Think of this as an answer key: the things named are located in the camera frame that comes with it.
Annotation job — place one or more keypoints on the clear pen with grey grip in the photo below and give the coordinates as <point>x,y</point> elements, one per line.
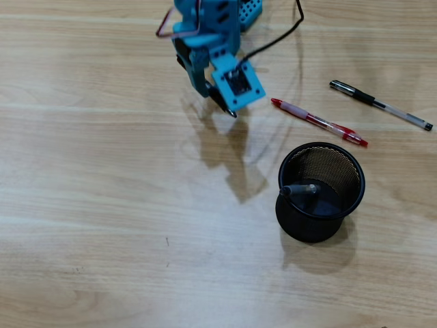
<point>300,189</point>

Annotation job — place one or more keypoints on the red retractable pen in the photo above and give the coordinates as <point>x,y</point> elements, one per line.
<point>295,111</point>

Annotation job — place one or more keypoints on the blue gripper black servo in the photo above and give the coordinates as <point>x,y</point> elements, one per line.
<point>196,73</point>

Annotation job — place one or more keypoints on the black retractable pen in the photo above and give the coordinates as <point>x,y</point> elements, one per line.
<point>223,106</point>

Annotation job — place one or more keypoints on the clear gel pen black cap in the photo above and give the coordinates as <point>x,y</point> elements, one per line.
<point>363,98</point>

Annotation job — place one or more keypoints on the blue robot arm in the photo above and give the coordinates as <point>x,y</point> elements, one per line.
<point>211,13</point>

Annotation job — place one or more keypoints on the black mesh pen holder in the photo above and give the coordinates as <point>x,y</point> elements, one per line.
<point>307,229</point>

